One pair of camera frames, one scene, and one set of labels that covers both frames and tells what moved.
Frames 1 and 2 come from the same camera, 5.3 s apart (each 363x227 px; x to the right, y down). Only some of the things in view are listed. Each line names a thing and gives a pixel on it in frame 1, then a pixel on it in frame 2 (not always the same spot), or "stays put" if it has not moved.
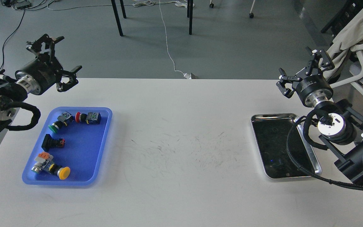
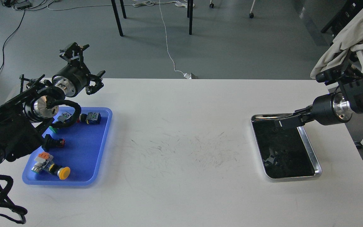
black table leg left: [117, 17] stays put
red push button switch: [92, 118] stays put
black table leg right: [190, 7] stays put
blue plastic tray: [71, 149] stays put
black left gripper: [40, 74] → [76, 76]
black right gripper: [314, 89] → [329, 109]
